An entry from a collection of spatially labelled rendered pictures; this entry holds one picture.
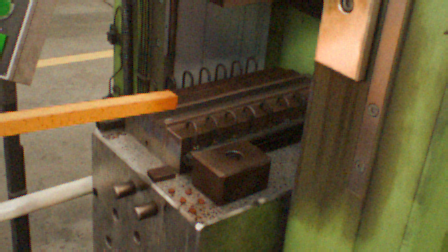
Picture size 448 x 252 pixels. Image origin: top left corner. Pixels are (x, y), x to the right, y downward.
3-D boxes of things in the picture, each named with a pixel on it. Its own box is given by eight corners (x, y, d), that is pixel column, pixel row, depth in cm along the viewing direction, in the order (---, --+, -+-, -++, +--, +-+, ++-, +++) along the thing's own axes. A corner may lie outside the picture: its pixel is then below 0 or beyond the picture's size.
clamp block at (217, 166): (218, 208, 106) (222, 176, 103) (190, 184, 112) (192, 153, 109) (270, 188, 113) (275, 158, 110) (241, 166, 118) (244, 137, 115)
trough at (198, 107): (166, 130, 114) (166, 123, 113) (151, 118, 118) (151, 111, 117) (323, 87, 138) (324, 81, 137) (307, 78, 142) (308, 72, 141)
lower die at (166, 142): (179, 175, 114) (181, 134, 110) (124, 129, 127) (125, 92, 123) (334, 124, 138) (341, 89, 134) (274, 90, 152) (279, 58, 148)
